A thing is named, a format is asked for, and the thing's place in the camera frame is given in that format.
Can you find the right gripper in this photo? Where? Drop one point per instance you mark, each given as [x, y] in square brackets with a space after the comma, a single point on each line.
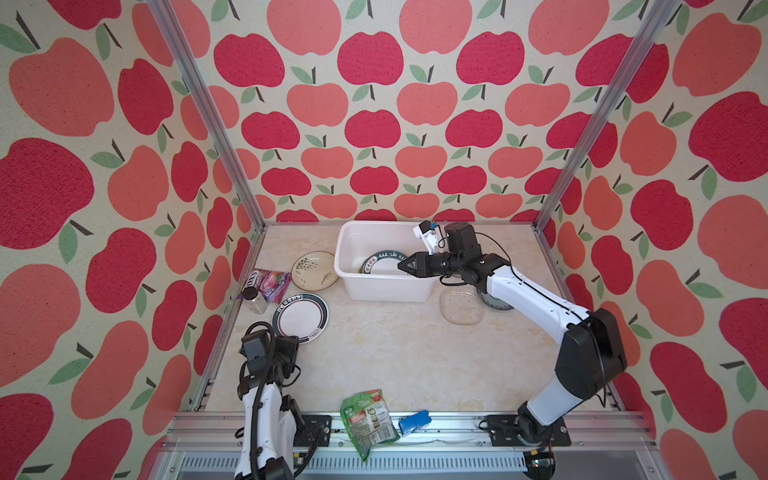
[421, 264]

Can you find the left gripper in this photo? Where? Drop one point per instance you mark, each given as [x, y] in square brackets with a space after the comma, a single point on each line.
[289, 344]

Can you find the red green rim plate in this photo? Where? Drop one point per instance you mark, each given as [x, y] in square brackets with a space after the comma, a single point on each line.
[303, 315]

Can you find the clear pink glass plate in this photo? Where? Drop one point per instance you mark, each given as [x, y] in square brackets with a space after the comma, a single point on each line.
[461, 307]

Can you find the blue white porcelain plate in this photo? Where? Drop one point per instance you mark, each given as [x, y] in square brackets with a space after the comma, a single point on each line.
[494, 303]

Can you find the beige willow pattern plate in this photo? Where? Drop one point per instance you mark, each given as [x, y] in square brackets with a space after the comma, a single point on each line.
[314, 271]

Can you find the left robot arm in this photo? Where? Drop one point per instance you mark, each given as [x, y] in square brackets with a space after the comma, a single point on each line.
[272, 400]

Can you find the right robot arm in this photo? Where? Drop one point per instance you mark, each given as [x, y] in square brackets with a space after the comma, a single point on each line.
[591, 351]

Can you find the white plastic bin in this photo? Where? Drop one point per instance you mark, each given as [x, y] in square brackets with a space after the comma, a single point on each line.
[358, 240]

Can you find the small jar black lid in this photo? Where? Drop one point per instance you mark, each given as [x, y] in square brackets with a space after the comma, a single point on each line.
[254, 300]

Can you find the purple snack bag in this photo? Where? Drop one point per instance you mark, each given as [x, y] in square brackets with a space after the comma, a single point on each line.
[272, 284]

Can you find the green snack packet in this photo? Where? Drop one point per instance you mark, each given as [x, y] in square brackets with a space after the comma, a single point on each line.
[367, 421]

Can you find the blue small box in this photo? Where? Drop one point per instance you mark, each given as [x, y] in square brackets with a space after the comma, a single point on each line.
[414, 422]

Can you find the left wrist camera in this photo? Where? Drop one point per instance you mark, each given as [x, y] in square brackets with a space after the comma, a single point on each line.
[255, 347]

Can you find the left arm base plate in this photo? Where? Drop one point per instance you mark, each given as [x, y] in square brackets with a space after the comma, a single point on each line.
[312, 431]

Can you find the aluminium front rail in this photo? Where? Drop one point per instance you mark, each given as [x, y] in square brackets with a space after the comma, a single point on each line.
[455, 445]

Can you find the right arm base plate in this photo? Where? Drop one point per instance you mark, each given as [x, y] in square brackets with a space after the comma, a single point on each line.
[510, 431]

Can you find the right aluminium frame post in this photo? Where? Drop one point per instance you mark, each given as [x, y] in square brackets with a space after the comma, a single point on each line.
[659, 14]

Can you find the aluminium frame post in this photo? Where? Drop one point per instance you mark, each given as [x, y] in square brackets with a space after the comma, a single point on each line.
[170, 27]
[659, 14]

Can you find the left aluminium frame post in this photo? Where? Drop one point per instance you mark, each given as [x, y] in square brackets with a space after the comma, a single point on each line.
[170, 27]

